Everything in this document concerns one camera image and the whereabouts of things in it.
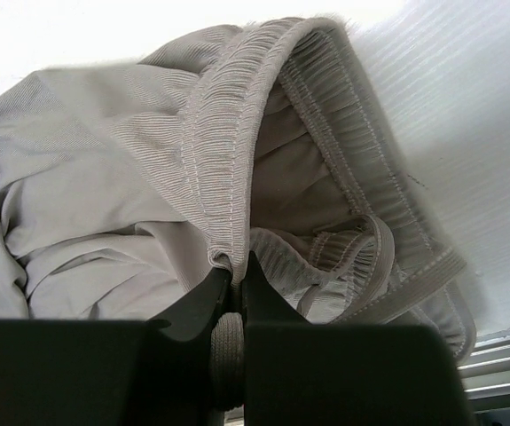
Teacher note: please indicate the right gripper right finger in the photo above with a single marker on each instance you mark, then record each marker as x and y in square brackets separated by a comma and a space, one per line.
[297, 373]

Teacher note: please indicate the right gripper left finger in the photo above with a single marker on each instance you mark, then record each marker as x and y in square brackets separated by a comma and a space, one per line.
[114, 372]

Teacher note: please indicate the grey trousers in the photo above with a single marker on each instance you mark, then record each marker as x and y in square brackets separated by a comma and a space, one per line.
[123, 187]

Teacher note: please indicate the right aluminium rail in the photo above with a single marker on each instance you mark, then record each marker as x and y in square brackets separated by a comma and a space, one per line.
[486, 374]

